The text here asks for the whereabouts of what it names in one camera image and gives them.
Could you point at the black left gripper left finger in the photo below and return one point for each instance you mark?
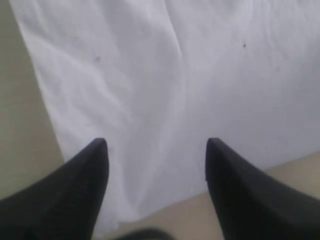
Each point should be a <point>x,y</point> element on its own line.
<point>63,205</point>

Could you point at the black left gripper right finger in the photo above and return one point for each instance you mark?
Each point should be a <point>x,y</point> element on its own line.
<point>251,205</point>

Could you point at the white t-shirt with red logo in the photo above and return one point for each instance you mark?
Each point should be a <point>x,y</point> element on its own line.
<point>158,78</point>

